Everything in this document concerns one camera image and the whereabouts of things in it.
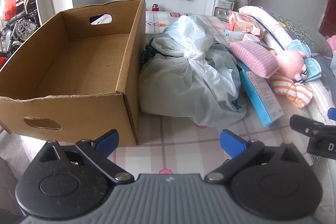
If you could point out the checked bed sheet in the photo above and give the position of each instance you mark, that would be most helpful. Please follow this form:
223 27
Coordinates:
183 150

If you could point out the pink knitted cloth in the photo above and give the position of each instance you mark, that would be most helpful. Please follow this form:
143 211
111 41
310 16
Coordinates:
252 56

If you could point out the white water dispenser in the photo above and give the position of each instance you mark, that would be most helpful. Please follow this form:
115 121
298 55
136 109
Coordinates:
219 7

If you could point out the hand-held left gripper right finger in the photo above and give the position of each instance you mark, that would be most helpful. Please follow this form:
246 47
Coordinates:
232 144

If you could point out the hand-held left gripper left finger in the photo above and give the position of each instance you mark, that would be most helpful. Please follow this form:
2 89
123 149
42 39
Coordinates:
107 141

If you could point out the white plastic bottle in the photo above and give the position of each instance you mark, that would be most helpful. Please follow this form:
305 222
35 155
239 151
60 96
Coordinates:
250 37

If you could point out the brown cardboard box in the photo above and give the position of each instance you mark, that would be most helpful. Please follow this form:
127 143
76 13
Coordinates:
78 119

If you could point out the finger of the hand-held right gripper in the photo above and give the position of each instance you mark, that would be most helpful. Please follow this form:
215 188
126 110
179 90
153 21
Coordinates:
302 124

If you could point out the pink pig plush toy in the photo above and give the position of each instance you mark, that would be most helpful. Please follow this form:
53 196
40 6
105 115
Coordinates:
290 62

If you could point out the pink wipes pack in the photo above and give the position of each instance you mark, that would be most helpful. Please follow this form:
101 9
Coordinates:
244 23

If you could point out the white plastic bag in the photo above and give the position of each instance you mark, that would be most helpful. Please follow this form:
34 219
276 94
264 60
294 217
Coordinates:
183 77

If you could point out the red plastic bag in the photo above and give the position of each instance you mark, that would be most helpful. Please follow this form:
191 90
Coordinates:
9 7

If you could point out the light blue carton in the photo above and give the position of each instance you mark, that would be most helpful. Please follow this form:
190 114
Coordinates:
262 98

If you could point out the red thermos bottle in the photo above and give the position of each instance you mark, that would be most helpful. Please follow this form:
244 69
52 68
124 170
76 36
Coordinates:
155 7

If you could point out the grey floral pillow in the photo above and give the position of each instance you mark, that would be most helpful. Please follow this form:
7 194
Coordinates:
307 35

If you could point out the white quilted blanket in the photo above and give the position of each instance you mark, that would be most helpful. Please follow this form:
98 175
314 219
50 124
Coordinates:
270 24

